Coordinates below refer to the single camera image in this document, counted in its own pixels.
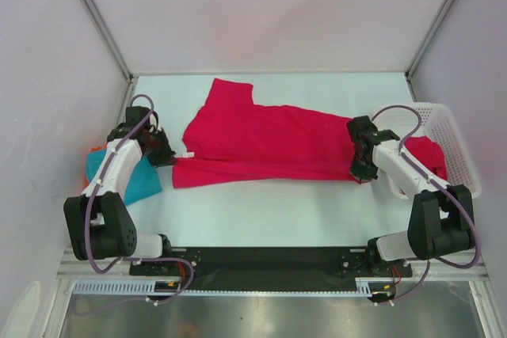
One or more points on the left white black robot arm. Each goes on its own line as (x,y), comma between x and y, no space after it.
(98,221)

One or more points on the folded orange t shirt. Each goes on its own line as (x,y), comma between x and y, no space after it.
(93,162)

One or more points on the white plastic perforated basket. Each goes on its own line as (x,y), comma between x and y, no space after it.
(435,122)

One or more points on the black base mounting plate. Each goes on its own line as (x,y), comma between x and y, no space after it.
(285,269)

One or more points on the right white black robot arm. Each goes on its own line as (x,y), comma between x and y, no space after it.
(441,224)

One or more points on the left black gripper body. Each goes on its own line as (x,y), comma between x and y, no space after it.
(159,153)

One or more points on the aluminium frame rail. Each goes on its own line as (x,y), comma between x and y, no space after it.
(71,268)

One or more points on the red t shirt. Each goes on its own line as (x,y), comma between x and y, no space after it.
(233,139)
(426,161)

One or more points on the white slotted cable duct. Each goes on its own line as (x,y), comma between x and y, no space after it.
(153,288)

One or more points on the folded teal t shirt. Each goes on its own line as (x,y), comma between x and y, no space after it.
(144,182)

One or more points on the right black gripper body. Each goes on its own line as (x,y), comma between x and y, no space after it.
(363,168)

